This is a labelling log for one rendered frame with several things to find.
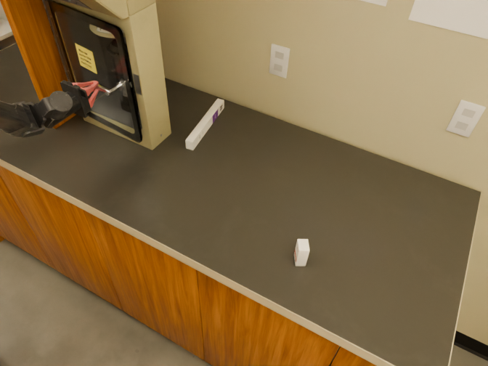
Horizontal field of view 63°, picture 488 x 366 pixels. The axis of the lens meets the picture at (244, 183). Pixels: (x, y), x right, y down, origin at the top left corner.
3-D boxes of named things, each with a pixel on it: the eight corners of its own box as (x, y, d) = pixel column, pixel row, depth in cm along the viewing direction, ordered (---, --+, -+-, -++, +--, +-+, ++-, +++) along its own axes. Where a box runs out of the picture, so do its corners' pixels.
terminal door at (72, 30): (81, 110, 145) (46, -3, 116) (143, 143, 134) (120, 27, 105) (79, 111, 144) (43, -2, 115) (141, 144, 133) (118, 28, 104)
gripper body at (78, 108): (81, 85, 110) (61, 98, 106) (90, 115, 117) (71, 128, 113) (64, 78, 112) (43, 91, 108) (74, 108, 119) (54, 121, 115)
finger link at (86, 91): (104, 78, 116) (80, 94, 111) (109, 99, 122) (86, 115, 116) (86, 71, 119) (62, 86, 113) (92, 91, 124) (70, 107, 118)
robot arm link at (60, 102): (6, 108, 104) (20, 139, 104) (15, 90, 95) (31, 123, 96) (51, 99, 112) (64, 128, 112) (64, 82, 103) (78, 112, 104)
